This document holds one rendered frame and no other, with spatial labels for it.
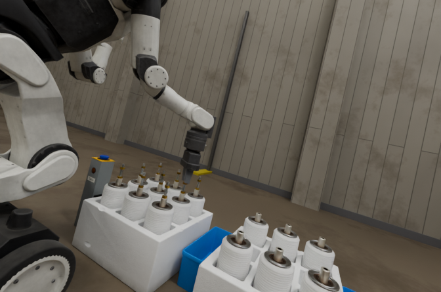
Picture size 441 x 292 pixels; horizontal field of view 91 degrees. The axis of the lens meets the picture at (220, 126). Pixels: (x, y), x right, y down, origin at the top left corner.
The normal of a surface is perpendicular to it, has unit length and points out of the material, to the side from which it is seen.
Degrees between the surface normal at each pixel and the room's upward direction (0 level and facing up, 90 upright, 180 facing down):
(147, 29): 99
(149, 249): 90
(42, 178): 90
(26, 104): 114
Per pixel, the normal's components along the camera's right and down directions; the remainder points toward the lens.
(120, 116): -0.37, -0.13
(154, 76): 0.49, 0.25
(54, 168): 0.90, 0.21
